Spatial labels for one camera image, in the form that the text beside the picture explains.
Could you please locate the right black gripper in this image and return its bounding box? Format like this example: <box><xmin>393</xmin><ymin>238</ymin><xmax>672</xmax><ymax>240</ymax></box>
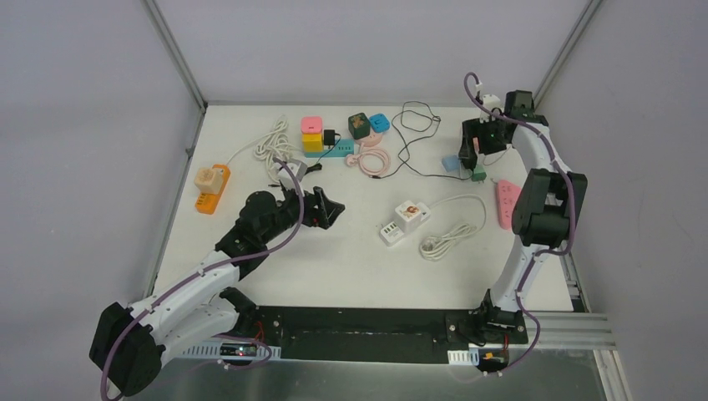
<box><xmin>459</xmin><ymin>114</ymin><xmax>508</xmax><ymax>159</ymax></box>

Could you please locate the black power adapter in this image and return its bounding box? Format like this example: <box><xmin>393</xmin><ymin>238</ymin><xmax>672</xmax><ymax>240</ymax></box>
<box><xmin>458</xmin><ymin>144</ymin><xmax>478</xmax><ymax>180</ymax></box>

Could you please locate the green charger plug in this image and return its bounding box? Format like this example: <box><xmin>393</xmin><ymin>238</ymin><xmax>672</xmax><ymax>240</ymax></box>
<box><xmin>470</xmin><ymin>165</ymin><xmax>488</xmax><ymax>182</ymax></box>

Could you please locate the blue charger plug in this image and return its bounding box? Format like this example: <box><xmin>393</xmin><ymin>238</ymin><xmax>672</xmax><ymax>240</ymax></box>
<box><xmin>441</xmin><ymin>155</ymin><xmax>461</xmax><ymax>172</ymax></box>

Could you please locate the pink triangular power strip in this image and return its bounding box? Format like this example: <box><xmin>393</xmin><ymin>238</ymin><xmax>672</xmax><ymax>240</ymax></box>
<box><xmin>495</xmin><ymin>180</ymin><xmax>522</xmax><ymax>231</ymax></box>

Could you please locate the white cube adapter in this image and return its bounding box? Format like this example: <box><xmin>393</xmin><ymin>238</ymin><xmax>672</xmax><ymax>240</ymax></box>
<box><xmin>379</xmin><ymin>200</ymin><xmax>431</xmax><ymax>247</ymax></box>

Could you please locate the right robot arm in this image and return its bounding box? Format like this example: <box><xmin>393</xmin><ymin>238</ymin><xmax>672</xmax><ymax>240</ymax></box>
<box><xmin>469</xmin><ymin>91</ymin><xmax>588</xmax><ymax>343</ymax></box>

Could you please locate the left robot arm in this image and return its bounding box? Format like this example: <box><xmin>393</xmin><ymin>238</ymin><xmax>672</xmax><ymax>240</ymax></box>
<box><xmin>89</xmin><ymin>186</ymin><xmax>346</xmax><ymax>400</ymax></box>

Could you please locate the small black plug adapter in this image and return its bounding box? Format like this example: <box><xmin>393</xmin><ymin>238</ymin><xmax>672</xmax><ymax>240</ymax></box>
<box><xmin>322</xmin><ymin>129</ymin><xmax>341</xmax><ymax>147</ymax></box>

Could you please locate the pink round socket base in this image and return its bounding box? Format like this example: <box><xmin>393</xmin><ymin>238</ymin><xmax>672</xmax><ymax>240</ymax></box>
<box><xmin>356</xmin><ymin>132</ymin><xmax>383</xmax><ymax>148</ymax></box>

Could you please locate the teal power strip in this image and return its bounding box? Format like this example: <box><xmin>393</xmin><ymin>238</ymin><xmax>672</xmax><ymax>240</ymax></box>
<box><xmin>304</xmin><ymin>139</ymin><xmax>357</xmax><ymax>159</ymax></box>

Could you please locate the yellow cube adapter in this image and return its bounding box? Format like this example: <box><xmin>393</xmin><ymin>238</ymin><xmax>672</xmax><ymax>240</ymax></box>
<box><xmin>301</xmin><ymin>133</ymin><xmax>324</xmax><ymax>154</ymax></box>

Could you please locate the pink cube adapter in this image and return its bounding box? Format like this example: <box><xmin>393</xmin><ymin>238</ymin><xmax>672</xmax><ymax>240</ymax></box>
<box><xmin>300</xmin><ymin>116</ymin><xmax>323</xmax><ymax>135</ymax></box>

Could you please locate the dark green cube adapter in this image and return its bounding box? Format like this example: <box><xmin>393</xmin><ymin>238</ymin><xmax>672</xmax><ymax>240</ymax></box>
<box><xmin>347</xmin><ymin>112</ymin><xmax>371</xmax><ymax>140</ymax></box>

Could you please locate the blue cube adapter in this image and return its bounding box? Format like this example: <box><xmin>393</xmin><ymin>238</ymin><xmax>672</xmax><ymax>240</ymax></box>
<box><xmin>368</xmin><ymin>113</ymin><xmax>391</xmax><ymax>134</ymax></box>

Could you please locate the orange power strip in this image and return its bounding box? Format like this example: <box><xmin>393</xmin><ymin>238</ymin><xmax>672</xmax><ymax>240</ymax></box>
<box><xmin>194</xmin><ymin>164</ymin><xmax>230</xmax><ymax>215</ymax></box>

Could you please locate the beige cube adapter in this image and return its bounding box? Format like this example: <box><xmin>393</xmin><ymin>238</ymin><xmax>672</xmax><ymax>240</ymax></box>
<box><xmin>194</xmin><ymin>167</ymin><xmax>224</xmax><ymax>195</ymax></box>

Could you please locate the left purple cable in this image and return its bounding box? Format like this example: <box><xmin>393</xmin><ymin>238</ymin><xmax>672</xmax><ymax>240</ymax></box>
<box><xmin>99</xmin><ymin>157</ymin><xmax>306</xmax><ymax>401</ymax></box>

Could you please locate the purple cable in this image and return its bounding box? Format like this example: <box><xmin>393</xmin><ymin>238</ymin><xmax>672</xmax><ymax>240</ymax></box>
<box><xmin>99</xmin><ymin>157</ymin><xmax>306</xmax><ymax>401</ymax></box>
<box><xmin>463</xmin><ymin>72</ymin><xmax>579</xmax><ymax>378</ymax></box>

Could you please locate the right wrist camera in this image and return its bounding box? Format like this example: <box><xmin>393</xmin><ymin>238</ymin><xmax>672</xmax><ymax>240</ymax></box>
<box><xmin>479</xmin><ymin>94</ymin><xmax>503</xmax><ymax>120</ymax></box>

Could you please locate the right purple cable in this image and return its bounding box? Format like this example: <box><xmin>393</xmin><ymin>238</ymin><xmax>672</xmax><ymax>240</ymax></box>
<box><xmin>463</xmin><ymin>72</ymin><xmax>579</xmax><ymax>378</ymax></box>

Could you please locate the pink coiled cable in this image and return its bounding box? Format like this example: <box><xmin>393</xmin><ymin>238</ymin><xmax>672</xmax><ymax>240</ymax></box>
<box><xmin>345</xmin><ymin>149</ymin><xmax>392</xmax><ymax>178</ymax></box>

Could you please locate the white bundled cable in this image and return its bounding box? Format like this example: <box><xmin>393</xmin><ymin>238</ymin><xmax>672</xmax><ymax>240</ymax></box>
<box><xmin>226</xmin><ymin>114</ymin><xmax>297</xmax><ymax>185</ymax></box>

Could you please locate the white coiled power cable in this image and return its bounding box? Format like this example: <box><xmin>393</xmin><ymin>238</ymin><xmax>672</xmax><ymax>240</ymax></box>
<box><xmin>418</xmin><ymin>195</ymin><xmax>488</xmax><ymax>262</ymax></box>

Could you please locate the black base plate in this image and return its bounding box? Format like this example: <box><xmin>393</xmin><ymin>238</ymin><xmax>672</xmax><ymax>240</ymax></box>
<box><xmin>201</xmin><ymin>305</ymin><xmax>529</xmax><ymax>365</ymax></box>

